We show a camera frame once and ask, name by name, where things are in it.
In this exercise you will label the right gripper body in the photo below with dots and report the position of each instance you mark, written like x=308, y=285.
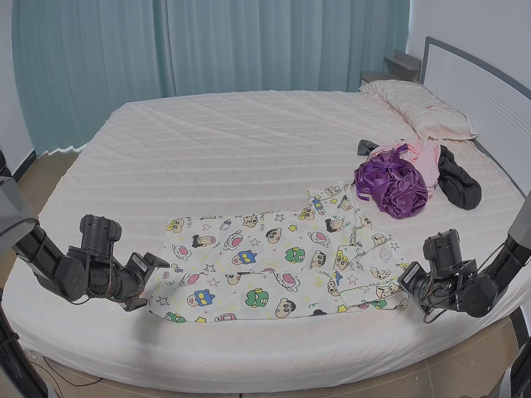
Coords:
x=411, y=280

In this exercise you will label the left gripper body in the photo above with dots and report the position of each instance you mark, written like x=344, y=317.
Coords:
x=140, y=265

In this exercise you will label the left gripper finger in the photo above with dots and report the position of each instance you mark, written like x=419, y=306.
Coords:
x=157, y=262

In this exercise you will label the white printed pyjama top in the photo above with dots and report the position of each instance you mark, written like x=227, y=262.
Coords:
x=269, y=263

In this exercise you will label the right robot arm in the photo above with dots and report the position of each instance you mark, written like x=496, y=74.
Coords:
x=477, y=294

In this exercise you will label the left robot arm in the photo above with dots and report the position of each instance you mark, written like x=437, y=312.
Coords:
x=70, y=278

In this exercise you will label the bed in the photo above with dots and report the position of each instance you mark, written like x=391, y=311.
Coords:
x=249, y=139

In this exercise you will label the purple satin garment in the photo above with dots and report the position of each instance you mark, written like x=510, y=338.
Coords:
x=398, y=189

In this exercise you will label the black garment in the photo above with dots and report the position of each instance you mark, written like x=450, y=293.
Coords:
x=456, y=180

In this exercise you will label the pink garment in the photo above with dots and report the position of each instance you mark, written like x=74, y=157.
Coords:
x=427, y=160

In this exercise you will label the dark grey garment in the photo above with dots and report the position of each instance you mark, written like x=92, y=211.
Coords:
x=367, y=147

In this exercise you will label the cream pillow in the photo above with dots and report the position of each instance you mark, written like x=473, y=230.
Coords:
x=427, y=110

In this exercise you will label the blue-green curtain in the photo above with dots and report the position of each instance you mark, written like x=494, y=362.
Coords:
x=290, y=35
x=91, y=56

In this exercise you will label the grey bedside table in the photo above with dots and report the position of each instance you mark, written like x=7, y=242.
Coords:
x=404, y=62

